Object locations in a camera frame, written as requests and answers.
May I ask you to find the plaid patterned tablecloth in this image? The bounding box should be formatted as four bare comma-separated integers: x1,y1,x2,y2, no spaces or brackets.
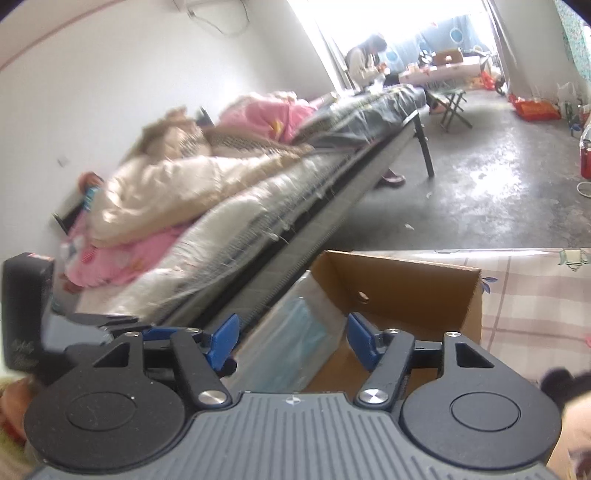
375,248,591,382

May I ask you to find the bed with quilts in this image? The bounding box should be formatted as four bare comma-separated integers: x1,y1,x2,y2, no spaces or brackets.
50,84,427,325

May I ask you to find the bag of blue masks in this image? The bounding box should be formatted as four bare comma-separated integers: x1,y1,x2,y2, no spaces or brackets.
224,272,346,395

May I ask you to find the plush doll red shirt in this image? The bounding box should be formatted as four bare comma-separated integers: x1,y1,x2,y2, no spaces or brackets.
540,368,591,479

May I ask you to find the low table with items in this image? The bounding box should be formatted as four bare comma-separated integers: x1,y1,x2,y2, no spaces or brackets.
399,51,490,86

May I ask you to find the seated person at window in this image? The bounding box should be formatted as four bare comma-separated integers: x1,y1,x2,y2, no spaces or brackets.
345,35,387,91

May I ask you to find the teal floral curtain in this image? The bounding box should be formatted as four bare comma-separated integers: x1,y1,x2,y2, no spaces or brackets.
555,1,590,98

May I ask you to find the red bottle on floor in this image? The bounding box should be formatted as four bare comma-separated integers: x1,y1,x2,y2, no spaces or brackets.
579,138,591,180

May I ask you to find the folding stool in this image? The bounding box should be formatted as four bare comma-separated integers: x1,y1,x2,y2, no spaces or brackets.
437,89,473,132

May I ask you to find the brown cardboard box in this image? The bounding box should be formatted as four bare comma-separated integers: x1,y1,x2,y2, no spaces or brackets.
301,251,483,396

